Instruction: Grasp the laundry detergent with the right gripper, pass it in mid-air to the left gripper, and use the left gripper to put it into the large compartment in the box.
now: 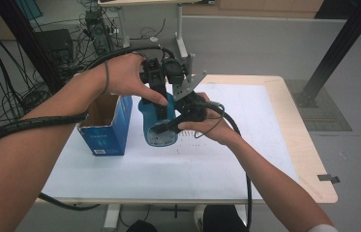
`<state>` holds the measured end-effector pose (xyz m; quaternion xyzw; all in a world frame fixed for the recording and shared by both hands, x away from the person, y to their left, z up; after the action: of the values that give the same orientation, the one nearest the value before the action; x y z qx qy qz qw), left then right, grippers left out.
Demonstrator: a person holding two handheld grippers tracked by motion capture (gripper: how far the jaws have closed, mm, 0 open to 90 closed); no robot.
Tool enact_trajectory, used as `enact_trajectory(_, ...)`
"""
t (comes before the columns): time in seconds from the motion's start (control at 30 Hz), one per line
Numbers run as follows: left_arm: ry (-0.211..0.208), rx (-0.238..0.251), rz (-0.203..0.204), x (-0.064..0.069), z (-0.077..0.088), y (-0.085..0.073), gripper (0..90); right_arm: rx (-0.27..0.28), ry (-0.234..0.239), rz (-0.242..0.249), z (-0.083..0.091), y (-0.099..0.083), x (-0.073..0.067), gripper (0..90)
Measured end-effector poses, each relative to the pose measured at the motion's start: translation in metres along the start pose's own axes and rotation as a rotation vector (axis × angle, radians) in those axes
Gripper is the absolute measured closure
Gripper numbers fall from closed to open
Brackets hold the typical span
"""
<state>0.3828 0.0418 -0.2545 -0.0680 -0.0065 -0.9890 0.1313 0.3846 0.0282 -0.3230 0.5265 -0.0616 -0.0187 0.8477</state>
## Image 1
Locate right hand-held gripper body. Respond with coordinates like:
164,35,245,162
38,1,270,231
171,69,209,124

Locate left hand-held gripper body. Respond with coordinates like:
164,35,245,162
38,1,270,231
139,52,196,98

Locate blue bottle with white cap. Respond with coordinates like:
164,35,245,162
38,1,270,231
137,91,180,148

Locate blue cardboard box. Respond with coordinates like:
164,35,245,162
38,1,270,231
76,93,134,158

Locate person's right hand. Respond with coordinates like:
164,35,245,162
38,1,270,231
177,92,239,147

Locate person's left hand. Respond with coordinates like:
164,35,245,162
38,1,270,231
103,52,169,107

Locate white desk with legs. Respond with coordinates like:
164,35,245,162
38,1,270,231
97,0,216,66

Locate white paper mat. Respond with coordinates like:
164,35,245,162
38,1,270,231
42,82,298,201

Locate black computer tower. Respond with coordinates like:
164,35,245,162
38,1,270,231
84,9,114,56

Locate wooden cabinet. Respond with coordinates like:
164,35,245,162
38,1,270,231
182,0,324,19

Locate person's dark trouser leg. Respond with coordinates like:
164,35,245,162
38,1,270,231
126,219,158,232
194,204,250,232

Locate white table leg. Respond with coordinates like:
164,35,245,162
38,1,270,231
234,204,249,226
103,203,122,232

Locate black equipment box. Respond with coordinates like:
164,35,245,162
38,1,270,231
34,28,75,66

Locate black table edge clip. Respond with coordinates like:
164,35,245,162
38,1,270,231
316,173,341,185

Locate white shirt sleeve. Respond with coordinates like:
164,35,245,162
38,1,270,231
307,223,339,232

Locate black wrist strap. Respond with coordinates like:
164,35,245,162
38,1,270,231
194,102,226,139
103,60,110,95

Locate black corrugated left gripper cable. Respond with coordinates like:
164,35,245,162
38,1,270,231
0,45,177,212

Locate black metal frame post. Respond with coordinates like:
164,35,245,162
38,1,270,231
0,0,63,95
293,0,361,109

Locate tangle of black floor cables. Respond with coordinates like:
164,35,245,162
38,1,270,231
0,0,124,139

